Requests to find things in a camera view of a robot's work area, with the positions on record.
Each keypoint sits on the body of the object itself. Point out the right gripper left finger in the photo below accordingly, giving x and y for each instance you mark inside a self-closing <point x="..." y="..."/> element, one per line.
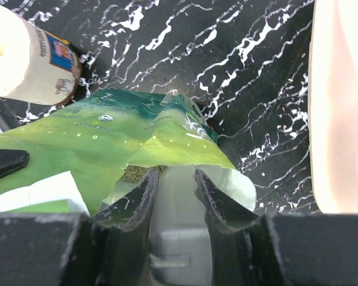
<point x="111" y="247"/>

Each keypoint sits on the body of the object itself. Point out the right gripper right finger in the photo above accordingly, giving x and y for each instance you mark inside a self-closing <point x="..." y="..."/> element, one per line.
<point x="242" y="248"/>

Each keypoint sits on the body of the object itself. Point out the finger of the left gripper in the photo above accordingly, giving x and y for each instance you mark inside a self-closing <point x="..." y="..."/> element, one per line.
<point x="12" y="160"/>

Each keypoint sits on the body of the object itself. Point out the green litter bag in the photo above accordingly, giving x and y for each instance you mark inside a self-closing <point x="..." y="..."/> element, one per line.
<point x="99" y="148"/>

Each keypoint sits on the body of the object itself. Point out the beige litter box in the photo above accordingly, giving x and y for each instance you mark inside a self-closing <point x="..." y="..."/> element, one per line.
<point x="333" y="106"/>

